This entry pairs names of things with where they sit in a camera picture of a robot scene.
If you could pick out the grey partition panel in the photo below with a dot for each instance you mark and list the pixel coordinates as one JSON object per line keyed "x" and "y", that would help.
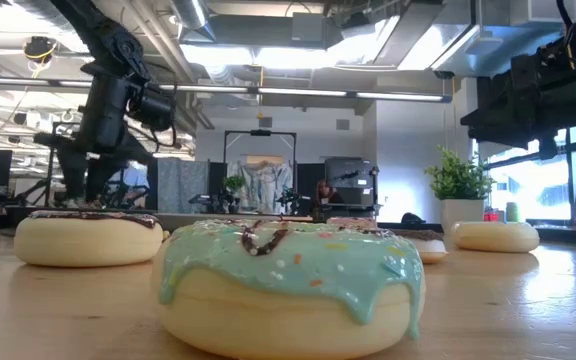
{"x": 180, "y": 185}

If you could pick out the small green plant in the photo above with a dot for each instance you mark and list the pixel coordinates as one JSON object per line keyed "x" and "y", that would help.
{"x": 234, "y": 183}

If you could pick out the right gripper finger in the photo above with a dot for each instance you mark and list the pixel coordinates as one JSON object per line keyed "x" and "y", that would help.
{"x": 508, "y": 125}

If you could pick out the green bottle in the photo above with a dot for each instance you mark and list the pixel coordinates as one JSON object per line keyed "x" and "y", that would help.
{"x": 512, "y": 212}

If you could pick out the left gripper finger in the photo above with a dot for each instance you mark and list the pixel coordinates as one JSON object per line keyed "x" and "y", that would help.
{"x": 74, "y": 175}
{"x": 105, "y": 172}

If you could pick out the green leafy plant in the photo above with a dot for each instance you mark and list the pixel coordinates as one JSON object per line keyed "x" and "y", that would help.
{"x": 458, "y": 177}

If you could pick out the black boxy machine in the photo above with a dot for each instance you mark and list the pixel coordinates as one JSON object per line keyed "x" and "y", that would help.
{"x": 350, "y": 180}

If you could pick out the mint glazed donut chocolate drizzle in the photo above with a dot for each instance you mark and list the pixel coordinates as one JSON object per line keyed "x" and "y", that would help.
{"x": 288, "y": 310}

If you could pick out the round silver air duct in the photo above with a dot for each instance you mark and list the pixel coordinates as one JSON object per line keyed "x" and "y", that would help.
{"x": 190, "y": 12}

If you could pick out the black rounded object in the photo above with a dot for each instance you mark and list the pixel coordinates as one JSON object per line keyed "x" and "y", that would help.
{"x": 412, "y": 218}

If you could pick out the plain cream donut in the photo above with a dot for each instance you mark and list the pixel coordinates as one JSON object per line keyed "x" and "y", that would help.
{"x": 495, "y": 237}

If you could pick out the person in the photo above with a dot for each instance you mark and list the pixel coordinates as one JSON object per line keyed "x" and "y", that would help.
{"x": 325, "y": 195}
{"x": 137, "y": 177}

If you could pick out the pale hanging cloth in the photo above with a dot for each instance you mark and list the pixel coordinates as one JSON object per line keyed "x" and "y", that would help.
{"x": 263, "y": 185}

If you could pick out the black metal rack frame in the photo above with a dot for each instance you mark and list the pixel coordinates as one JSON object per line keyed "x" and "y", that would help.
{"x": 260, "y": 133}

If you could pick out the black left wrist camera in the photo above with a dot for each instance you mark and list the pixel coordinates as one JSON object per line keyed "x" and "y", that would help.
{"x": 155, "y": 107}

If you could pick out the white plant pot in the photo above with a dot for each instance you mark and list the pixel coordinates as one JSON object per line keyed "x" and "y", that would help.
{"x": 463, "y": 215}

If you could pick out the chocolate glazed donut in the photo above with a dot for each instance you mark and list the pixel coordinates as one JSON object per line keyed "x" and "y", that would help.
{"x": 88, "y": 245}

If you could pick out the small red container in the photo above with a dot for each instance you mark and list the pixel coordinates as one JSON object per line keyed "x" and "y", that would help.
{"x": 490, "y": 216}

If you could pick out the long linear ceiling light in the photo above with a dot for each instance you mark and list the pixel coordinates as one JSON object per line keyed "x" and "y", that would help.
{"x": 298, "y": 92}

